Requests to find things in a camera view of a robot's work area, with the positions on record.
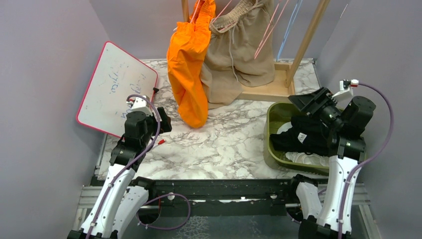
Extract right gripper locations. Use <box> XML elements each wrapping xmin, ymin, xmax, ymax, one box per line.
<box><xmin>289</xmin><ymin>86</ymin><xmax>346</xmax><ymax>129</ymax></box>

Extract olive green plastic basket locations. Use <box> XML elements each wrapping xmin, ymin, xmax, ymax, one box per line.
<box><xmin>263</xmin><ymin>102</ymin><xmax>329</xmax><ymax>176</ymax></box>

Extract black shorts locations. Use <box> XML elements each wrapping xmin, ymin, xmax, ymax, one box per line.
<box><xmin>270</xmin><ymin>116</ymin><xmax>329</xmax><ymax>156</ymax></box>

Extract white shorts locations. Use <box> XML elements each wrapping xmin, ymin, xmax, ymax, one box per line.
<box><xmin>276</xmin><ymin>121</ymin><xmax>330</xmax><ymax>167</ymax></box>

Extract blue wire hanger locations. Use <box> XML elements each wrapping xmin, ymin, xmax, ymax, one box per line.
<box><xmin>276</xmin><ymin>0</ymin><xmax>303</xmax><ymax>62</ymax></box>

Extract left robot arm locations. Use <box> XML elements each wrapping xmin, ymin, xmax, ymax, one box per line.
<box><xmin>67</xmin><ymin>107</ymin><xmax>172</xmax><ymax>239</ymax></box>

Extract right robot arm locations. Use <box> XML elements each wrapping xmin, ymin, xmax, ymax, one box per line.
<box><xmin>287</xmin><ymin>87</ymin><xmax>376</xmax><ymax>239</ymax></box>

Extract orange shorts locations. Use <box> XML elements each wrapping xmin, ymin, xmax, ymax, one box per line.
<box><xmin>167</xmin><ymin>0</ymin><xmax>216</xmax><ymax>128</ymax></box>

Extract wooden clothes rack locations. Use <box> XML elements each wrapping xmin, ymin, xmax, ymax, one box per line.
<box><xmin>180</xmin><ymin>0</ymin><xmax>331</xmax><ymax>103</ymax></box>

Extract pink framed whiteboard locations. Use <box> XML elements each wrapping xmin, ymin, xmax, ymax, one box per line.
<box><xmin>76</xmin><ymin>41</ymin><xmax>159</xmax><ymax>137</ymax></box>

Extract beige garment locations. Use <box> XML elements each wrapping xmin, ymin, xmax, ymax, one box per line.
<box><xmin>200</xmin><ymin>0</ymin><xmax>275</xmax><ymax>109</ymax></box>

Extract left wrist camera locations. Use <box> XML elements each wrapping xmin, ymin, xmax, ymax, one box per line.
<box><xmin>126</xmin><ymin>96</ymin><xmax>152</xmax><ymax>116</ymax></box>

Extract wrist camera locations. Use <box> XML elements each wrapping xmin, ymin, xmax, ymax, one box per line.
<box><xmin>333</xmin><ymin>79</ymin><xmax>359</xmax><ymax>101</ymax></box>
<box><xmin>126</xmin><ymin>96</ymin><xmax>152</xmax><ymax>116</ymax></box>

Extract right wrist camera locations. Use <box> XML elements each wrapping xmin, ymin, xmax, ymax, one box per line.
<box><xmin>333</xmin><ymin>79</ymin><xmax>359</xmax><ymax>101</ymax></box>

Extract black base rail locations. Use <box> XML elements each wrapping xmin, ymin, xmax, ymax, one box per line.
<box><xmin>154</xmin><ymin>179</ymin><xmax>301</xmax><ymax>217</ymax></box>

